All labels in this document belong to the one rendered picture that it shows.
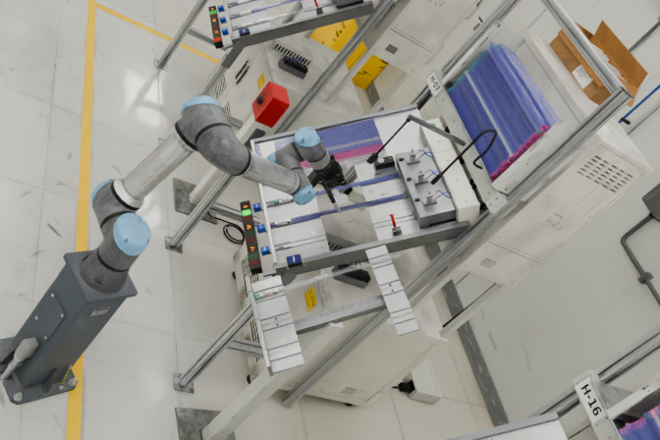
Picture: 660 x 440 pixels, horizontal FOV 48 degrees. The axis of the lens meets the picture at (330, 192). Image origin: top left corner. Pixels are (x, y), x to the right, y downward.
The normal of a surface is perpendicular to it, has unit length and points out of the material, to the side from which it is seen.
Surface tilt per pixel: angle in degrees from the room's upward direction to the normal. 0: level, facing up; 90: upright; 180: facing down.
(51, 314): 90
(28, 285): 0
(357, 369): 90
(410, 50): 90
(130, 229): 7
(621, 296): 91
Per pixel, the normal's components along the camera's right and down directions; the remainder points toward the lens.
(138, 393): 0.59, -0.65
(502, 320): -0.78, -0.31
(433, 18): 0.20, 0.69
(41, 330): -0.62, 0.03
